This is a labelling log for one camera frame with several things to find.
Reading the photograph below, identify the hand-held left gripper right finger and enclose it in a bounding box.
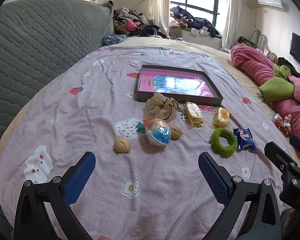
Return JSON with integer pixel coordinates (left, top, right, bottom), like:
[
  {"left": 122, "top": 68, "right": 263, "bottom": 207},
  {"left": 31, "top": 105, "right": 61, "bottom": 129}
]
[{"left": 198, "top": 151, "right": 282, "bottom": 240}]

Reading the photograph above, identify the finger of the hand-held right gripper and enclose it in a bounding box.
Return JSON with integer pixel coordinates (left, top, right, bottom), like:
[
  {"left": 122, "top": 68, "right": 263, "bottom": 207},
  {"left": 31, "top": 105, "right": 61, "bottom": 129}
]
[
  {"left": 289, "top": 134, "right": 300, "bottom": 158},
  {"left": 264, "top": 142, "right": 300, "bottom": 188}
]

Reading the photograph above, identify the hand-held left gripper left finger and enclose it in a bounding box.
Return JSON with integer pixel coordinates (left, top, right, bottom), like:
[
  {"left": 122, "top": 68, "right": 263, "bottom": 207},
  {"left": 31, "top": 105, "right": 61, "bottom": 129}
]
[{"left": 14, "top": 151, "right": 96, "bottom": 240}]

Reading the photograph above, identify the blue cookie packet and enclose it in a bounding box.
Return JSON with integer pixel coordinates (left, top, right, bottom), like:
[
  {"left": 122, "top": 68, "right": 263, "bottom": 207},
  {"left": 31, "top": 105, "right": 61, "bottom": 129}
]
[{"left": 233, "top": 128, "right": 257, "bottom": 151}]

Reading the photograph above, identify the green fuzzy scrunchie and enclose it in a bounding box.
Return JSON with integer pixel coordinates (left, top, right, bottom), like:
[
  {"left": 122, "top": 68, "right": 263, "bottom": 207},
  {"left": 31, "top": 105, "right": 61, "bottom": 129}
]
[{"left": 210, "top": 127, "right": 238, "bottom": 157}]

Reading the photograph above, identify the walnut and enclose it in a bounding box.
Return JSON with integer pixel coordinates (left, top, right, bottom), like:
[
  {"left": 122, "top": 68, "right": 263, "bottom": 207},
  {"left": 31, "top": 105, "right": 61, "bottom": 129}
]
[
  {"left": 114, "top": 137, "right": 132, "bottom": 154},
  {"left": 169, "top": 126, "right": 183, "bottom": 140}
]

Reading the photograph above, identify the small yellow snack packet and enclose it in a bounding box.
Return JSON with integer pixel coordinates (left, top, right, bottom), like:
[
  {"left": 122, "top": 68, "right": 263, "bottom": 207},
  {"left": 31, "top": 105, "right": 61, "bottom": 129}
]
[{"left": 212, "top": 107, "right": 231, "bottom": 128}]

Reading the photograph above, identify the long yellow snack packet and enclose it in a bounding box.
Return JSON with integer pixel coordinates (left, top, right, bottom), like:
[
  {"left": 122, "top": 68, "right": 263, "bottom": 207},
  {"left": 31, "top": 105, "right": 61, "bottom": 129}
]
[{"left": 183, "top": 102, "right": 205, "bottom": 127}]

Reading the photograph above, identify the beige scrunchie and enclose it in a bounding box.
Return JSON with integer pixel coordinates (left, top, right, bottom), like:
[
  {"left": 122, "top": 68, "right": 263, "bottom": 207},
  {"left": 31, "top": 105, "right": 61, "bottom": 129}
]
[{"left": 144, "top": 92, "right": 178, "bottom": 123}]

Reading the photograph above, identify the dark shallow box pink bottom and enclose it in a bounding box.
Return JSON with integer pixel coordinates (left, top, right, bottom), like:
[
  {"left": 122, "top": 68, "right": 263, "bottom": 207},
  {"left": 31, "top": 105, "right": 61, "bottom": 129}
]
[{"left": 133, "top": 65, "right": 224, "bottom": 107}]

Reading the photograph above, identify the person's right hand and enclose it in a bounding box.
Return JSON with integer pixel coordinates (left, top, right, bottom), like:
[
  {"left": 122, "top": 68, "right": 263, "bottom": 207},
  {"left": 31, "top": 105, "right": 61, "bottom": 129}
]
[{"left": 285, "top": 209, "right": 299, "bottom": 228}]

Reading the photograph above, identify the red white wrapped candy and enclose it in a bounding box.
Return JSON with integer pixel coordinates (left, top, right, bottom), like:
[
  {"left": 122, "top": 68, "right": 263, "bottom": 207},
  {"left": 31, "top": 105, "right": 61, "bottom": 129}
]
[{"left": 272, "top": 112, "right": 293, "bottom": 138}]

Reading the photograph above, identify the green fleece cloth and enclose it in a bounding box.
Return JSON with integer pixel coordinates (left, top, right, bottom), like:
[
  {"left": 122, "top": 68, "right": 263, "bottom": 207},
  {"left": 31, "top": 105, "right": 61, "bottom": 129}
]
[{"left": 259, "top": 64, "right": 296, "bottom": 103}]

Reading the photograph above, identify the pink strawberry print blanket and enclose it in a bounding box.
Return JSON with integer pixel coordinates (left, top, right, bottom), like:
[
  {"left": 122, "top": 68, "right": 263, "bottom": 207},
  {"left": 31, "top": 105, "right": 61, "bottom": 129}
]
[{"left": 1, "top": 45, "right": 293, "bottom": 240}]

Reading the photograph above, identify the black cloth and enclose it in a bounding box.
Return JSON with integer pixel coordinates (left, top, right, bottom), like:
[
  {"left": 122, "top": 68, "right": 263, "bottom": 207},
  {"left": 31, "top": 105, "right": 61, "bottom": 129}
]
[{"left": 277, "top": 57, "right": 300, "bottom": 77}]

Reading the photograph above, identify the pink quilt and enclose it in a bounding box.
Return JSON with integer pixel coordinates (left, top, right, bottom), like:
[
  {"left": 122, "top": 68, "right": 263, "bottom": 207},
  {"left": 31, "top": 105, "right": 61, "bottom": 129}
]
[{"left": 230, "top": 44, "right": 300, "bottom": 144}]

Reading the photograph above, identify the black green bag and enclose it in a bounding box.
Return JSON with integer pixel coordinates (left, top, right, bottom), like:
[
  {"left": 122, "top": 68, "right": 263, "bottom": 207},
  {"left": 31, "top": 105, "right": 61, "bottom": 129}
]
[{"left": 238, "top": 36, "right": 255, "bottom": 47}]

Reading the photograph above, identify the beige bed sheet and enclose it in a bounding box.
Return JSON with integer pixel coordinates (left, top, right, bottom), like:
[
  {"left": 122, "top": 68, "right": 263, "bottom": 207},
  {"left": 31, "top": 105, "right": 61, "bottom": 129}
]
[{"left": 0, "top": 37, "right": 300, "bottom": 170}]

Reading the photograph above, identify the cream curtain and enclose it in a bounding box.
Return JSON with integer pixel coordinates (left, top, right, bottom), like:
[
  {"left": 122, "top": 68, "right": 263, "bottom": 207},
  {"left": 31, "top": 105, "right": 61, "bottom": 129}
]
[
  {"left": 148, "top": 0, "right": 171, "bottom": 37},
  {"left": 221, "top": 0, "right": 240, "bottom": 48}
]

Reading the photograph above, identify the white air conditioner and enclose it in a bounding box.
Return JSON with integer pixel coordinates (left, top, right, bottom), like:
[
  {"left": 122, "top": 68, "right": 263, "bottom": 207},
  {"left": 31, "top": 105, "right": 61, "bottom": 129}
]
[{"left": 257, "top": 0, "right": 283, "bottom": 9}]

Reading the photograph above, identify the dark blue patterned pillow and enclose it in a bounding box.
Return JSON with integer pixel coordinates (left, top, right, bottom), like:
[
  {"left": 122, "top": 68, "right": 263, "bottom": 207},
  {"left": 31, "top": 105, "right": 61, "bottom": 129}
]
[{"left": 101, "top": 34, "right": 127, "bottom": 47}]

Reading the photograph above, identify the grey quilted headboard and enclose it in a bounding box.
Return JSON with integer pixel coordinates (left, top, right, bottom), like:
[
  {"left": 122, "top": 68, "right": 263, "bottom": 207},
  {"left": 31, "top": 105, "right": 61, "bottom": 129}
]
[{"left": 0, "top": 0, "right": 115, "bottom": 155}]

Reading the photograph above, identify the pile of dark clothes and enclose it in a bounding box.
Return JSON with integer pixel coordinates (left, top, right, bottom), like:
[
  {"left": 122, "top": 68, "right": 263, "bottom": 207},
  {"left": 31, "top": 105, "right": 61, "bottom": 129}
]
[{"left": 169, "top": 5, "right": 220, "bottom": 38}]

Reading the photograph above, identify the pile of mixed clothes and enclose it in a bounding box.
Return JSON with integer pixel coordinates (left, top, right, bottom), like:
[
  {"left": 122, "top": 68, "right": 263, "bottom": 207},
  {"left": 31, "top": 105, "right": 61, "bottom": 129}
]
[{"left": 113, "top": 7, "right": 170, "bottom": 39}]

